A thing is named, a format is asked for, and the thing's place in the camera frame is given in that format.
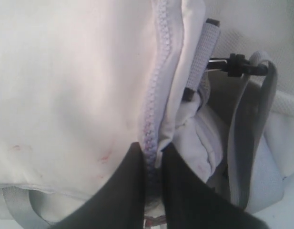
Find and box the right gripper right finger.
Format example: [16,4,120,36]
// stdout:
[162,144,268,229]

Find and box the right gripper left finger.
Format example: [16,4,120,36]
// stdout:
[53,143,145,229]

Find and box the white fabric duffel bag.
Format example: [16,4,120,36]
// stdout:
[0,0,294,229]

